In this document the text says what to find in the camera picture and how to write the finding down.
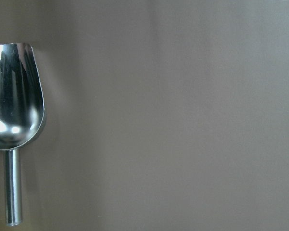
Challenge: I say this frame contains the steel ice scoop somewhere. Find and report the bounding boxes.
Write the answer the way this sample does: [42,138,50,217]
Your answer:
[0,43,45,226]

